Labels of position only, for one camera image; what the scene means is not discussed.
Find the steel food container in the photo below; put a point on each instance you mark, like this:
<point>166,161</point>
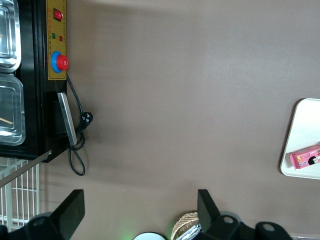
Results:
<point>10,32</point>
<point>11,107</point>

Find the stack of foil trays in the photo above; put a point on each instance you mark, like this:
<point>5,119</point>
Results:
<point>191,232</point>

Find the thin silver metal bar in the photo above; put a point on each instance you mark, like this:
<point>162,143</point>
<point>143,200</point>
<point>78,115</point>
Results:
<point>27,166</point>

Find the black machine with yellow panel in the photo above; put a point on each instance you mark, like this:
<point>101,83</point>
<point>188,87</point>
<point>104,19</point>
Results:
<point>35,100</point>

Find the beige plastic tray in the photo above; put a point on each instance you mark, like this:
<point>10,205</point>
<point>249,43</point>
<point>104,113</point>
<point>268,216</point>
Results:
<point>305,120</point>

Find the thin wooden stick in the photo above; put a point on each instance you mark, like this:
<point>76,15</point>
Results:
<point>6,120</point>

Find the pink snack pack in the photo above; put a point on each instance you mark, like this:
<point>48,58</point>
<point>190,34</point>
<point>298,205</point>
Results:
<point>306,157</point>

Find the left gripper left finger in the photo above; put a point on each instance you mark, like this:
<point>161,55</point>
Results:
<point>67,215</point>

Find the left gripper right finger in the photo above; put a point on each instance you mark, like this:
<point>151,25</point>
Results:
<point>208,215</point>

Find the light oval wicker basket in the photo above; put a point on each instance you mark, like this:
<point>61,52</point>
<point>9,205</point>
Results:
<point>183,221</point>

